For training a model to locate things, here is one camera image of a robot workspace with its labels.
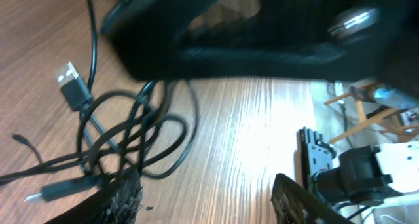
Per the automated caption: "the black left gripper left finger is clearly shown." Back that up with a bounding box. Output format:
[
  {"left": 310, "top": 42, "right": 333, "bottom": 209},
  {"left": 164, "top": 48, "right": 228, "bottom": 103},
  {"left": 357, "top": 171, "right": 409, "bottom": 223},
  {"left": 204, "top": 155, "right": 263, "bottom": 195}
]
[{"left": 45, "top": 170, "right": 145, "bottom": 224}]

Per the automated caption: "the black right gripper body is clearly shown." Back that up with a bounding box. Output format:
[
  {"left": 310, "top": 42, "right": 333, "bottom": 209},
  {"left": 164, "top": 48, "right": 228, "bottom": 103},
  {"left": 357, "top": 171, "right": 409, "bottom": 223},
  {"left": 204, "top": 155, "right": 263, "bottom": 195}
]
[{"left": 101, "top": 0, "right": 418, "bottom": 96}]

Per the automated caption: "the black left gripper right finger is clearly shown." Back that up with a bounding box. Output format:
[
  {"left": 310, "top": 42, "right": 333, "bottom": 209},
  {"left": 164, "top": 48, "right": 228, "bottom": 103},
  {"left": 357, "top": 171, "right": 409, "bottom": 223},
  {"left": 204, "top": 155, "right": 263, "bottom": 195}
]
[{"left": 270, "top": 174, "right": 352, "bottom": 224}]

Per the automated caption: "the black usb cable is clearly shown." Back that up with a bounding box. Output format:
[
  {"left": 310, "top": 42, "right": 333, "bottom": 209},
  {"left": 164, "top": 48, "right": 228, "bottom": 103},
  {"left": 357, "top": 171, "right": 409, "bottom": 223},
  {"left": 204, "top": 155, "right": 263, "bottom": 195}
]
[
  {"left": 11, "top": 134, "right": 44, "bottom": 166},
  {"left": 0, "top": 79, "right": 200, "bottom": 204},
  {"left": 55, "top": 0, "right": 125, "bottom": 159}
]

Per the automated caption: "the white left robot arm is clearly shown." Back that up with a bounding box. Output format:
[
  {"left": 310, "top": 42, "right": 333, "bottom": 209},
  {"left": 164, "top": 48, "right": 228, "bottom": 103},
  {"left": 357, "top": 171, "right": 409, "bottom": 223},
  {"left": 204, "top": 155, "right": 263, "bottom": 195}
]
[{"left": 51, "top": 128, "right": 418, "bottom": 223}]

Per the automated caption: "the wooden frame in background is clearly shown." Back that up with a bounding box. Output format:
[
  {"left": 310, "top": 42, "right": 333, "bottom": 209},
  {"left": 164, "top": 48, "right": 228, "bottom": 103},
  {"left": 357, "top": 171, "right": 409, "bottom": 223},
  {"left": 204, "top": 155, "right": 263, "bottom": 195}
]
[{"left": 324, "top": 82, "right": 418, "bottom": 144}]

